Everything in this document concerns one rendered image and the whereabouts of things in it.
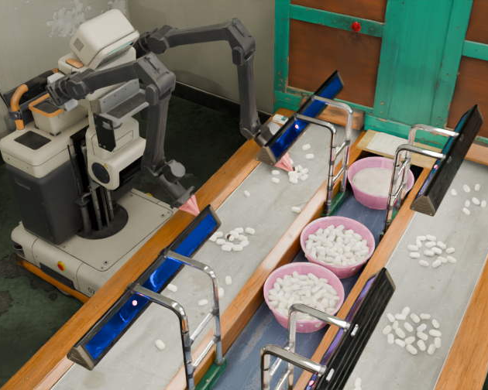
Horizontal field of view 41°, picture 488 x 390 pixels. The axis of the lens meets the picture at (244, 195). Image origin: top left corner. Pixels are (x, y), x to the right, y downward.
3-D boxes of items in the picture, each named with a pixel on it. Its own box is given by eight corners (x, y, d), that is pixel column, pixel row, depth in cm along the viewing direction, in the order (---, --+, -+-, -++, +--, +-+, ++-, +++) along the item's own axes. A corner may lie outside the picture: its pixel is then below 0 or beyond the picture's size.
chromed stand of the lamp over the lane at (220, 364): (140, 388, 200) (121, 287, 172) (176, 343, 214) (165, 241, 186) (192, 415, 193) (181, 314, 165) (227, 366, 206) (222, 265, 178)
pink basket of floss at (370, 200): (359, 219, 260) (361, 200, 254) (336, 179, 280) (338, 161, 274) (421, 209, 264) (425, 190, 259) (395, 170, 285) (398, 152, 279)
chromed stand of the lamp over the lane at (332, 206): (284, 209, 265) (287, 114, 238) (305, 183, 279) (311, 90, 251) (327, 224, 258) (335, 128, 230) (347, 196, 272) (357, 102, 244)
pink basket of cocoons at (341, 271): (296, 282, 234) (297, 262, 228) (302, 231, 255) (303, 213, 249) (372, 289, 231) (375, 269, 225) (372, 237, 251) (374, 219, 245)
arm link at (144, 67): (160, 45, 208) (140, 59, 202) (180, 83, 213) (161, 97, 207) (80, 70, 238) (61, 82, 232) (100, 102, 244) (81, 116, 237)
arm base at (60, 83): (68, 73, 246) (44, 87, 238) (78, 66, 240) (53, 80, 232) (81, 94, 248) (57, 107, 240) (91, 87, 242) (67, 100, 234)
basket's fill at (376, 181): (342, 199, 269) (343, 188, 265) (362, 170, 284) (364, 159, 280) (394, 216, 260) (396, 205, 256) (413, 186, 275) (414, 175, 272)
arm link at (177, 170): (155, 155, 243) (140, 169, 238) (168, 143, 235) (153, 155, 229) (176, 179, 245) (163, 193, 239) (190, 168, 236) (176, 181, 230)
